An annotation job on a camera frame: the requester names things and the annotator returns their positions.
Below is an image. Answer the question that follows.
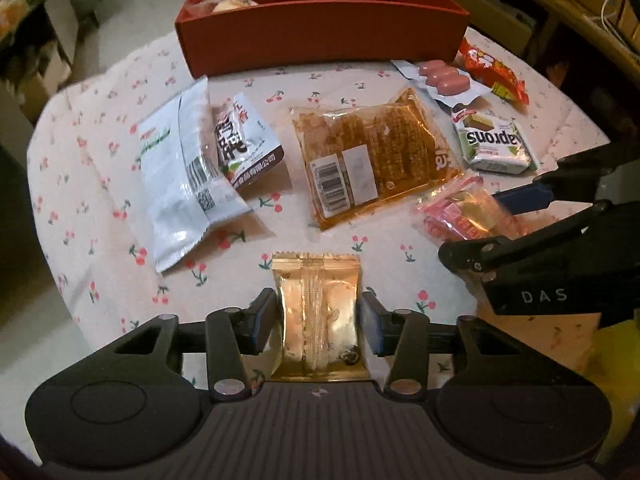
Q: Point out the orange translucent snack packet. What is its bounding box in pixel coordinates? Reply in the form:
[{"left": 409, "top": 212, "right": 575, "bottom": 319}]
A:
[{"left": 290, "top": 87, "right": 464, "bottom": 232}]

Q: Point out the brown cardboard box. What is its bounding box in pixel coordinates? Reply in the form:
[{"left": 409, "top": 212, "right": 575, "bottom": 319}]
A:
[{"left": 14, "top": 42, "right": 77, "bottom": 123}]

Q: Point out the gold foil snack packet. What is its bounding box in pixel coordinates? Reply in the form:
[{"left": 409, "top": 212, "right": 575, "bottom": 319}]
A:
[{"left": 270, "top": 252, "right": 373, "bottom": 382}]

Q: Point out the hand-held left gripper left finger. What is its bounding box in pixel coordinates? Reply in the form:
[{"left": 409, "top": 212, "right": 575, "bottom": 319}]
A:
[{"left": 114, "top": 287, "right": 278, "bottom": 402}]

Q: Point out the red rectangular box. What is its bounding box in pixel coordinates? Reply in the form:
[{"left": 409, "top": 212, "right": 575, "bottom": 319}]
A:
[{"left": 174, "top": 0, "right": 470, "bottom": 79}]

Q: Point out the printed food bag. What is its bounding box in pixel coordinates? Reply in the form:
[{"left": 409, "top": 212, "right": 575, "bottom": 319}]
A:
[{"left": 0, "top": 0, "right": 52, "bottom": 37}]

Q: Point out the brown white snack packet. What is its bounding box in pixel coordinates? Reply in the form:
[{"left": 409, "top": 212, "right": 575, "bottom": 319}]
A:
[{"left": 212, "top": 92, "right": 287, "bottom": 199}]

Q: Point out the clear packet inside box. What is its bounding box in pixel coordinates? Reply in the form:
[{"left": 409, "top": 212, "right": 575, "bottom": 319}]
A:
[{"left": 185, "top": 0, "right": 259, "bottom": 16}]

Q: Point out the white cable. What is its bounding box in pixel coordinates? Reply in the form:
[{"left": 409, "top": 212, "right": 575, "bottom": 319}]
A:
[{"left": 601, "top": 0, "right": 625, "bottom": 27}]

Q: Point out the cherry print tablecloth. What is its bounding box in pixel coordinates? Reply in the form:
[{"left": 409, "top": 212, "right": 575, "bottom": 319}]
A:
[{"left": 26, "top": 25, "right": 614, "bottom": 392}]

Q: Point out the red yellow snack packet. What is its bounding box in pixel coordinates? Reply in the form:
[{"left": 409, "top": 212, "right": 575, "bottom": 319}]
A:
[{"left": 458, "top": 37, "right": 530, "bottom": 106}]

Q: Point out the wooden television cabinet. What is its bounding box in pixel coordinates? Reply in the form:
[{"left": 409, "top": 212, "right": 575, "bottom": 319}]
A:
[{"left": 470, "top": 0, "right": 640, "bottom": 111}]

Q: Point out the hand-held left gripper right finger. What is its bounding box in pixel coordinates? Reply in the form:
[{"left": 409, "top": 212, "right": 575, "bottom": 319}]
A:
[{"left": 361, "top": 291, "right": 523, "bottom": 403}]

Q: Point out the white snack bag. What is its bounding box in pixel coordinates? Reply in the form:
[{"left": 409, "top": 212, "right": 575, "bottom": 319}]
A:
[{"left": 135, "top": 76, "right": 254, "bottom": 275}]

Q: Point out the pink sausage pack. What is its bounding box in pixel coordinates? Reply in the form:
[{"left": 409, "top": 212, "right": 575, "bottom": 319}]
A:
[{"left": 391, "top": 58, "right": 494, "bottom": 109}]

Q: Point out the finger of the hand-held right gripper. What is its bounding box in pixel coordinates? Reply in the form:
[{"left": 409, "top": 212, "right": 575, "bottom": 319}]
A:
[
  {"left": 439, "top": 200, "right": 614, "bottom": 279},
  {"left": 492, "top": 141, "right": 640, "bottom": 215}
]

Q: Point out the green white wafer packet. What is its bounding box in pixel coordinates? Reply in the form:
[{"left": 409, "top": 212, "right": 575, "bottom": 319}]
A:
[{"left": 451, "top": 103, "right": 541, "bottom": 176}]

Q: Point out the pink gold candy packet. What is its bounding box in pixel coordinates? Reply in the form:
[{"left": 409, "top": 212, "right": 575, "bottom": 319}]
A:
[{"left": 415, "top": 175, "right": 522, "bottom": 244}]

